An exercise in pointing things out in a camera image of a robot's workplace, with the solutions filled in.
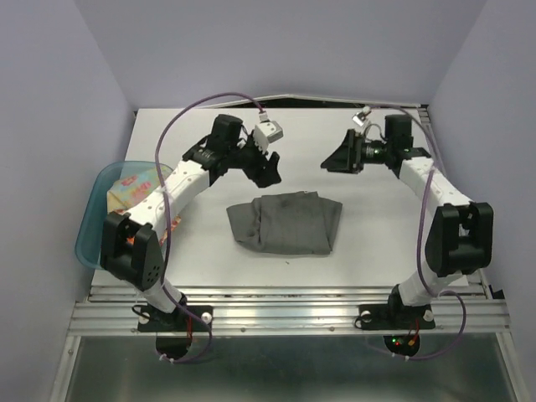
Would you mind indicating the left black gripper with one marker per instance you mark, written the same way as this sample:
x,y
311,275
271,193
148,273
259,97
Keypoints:
x,y
262,177

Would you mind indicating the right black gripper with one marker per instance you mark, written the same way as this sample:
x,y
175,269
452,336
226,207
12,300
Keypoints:
x,y
347,157

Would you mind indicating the grey pleated skirt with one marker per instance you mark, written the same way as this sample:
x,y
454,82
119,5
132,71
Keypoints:
x,y
301,223

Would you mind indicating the pastel floral skirt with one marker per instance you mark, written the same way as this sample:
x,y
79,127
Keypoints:
x,y
128,192

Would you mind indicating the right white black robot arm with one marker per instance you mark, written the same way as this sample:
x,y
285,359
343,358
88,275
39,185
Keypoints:
x,y
459,241

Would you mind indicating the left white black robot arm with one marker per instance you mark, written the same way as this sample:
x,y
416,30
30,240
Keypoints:
x,y
135,244

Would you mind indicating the orange floral skirt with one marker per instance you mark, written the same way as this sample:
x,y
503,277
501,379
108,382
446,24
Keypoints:
x,y
167,230

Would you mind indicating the blue plastic basin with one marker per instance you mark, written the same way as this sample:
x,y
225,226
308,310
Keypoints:
x,y
88,243

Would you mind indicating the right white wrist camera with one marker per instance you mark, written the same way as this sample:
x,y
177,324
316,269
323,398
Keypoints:
x,y
360,118

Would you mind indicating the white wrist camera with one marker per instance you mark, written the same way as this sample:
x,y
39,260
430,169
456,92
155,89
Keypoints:
x,y
360,118
265,133

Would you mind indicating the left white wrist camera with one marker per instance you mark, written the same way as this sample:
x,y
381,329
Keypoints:
x,y
265,133

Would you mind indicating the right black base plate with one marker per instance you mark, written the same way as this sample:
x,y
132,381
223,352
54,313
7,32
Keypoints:
x,y
380,317

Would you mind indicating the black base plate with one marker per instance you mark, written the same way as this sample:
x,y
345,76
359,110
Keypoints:
x,y
380,317
151,319

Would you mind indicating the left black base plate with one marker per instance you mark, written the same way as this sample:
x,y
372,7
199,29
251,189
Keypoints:
x,y
151,319

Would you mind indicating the aluminium frame rail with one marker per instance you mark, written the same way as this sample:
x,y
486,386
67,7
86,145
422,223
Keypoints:
x,y
263,311

